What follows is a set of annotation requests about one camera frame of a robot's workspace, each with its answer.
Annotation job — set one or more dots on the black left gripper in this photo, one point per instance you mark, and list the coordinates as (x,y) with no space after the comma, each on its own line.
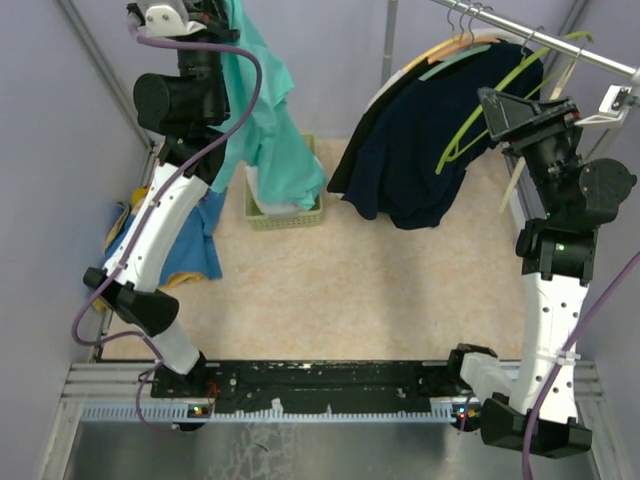
(213,15)

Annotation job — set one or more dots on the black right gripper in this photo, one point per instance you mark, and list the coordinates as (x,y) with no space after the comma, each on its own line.
(522,123)

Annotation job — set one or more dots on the cream hanger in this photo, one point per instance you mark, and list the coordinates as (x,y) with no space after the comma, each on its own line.
(550,167)

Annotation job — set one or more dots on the teal t-shirt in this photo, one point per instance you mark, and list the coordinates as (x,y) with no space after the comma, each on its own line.
(270,117)

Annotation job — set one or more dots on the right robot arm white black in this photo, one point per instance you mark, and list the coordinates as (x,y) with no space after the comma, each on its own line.
(535,413)

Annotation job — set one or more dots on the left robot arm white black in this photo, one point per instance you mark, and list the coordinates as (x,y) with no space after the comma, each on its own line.
(186,110)

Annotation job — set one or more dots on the mint green hanger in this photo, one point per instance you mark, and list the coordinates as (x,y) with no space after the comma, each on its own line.
(481,43)

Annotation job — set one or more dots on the dark navy t-shirt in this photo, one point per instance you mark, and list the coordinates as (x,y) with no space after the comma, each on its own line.
(394,173)

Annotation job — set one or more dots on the yellow hanger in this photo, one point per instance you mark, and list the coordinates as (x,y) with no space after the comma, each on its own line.
(437,49)

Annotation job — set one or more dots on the orange hanger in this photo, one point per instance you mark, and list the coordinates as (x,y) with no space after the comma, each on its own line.
(469,35)

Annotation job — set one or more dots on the black t-shirt white trim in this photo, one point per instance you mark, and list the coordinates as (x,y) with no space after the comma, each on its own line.
(385,95)

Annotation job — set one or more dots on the blue Pikachu t-shirt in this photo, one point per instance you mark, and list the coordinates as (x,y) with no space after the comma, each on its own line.
(193,256)

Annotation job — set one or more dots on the metal clothes rack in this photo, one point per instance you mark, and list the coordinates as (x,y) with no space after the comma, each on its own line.
(559,44)

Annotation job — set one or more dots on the light green plastic basket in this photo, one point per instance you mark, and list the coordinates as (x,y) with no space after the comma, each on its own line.
(287,180)

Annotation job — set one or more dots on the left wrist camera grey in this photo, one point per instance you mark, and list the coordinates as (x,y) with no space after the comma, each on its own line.
(166,18)

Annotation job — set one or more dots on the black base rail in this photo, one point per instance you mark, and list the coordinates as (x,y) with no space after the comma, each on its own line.
(346,389)

